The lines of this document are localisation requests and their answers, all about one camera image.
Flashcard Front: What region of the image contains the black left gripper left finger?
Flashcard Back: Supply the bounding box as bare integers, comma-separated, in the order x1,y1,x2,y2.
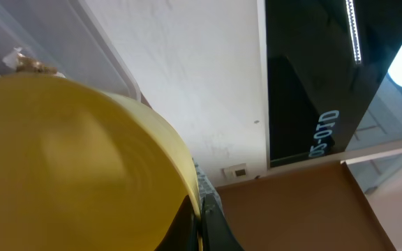
155,196,200,251

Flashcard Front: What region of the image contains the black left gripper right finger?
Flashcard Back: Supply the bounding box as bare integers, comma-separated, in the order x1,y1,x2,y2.
201,194,244,251

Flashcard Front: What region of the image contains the yellow plastic bowl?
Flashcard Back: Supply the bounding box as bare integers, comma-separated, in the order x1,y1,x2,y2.
0,73,200,251

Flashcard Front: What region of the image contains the grey plastic dishwasher rack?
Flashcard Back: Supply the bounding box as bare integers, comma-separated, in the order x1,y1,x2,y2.
193,161,223,213

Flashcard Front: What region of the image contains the clear plastic waste bin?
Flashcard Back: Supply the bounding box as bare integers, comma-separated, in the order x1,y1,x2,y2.
0,0,142,100

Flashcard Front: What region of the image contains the dark glass window panel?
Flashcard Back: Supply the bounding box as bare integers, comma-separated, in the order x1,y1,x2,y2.
265,0,402,167

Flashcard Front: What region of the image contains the white wall socket plate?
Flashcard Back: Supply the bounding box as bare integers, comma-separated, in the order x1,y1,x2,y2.
223,163,247,179

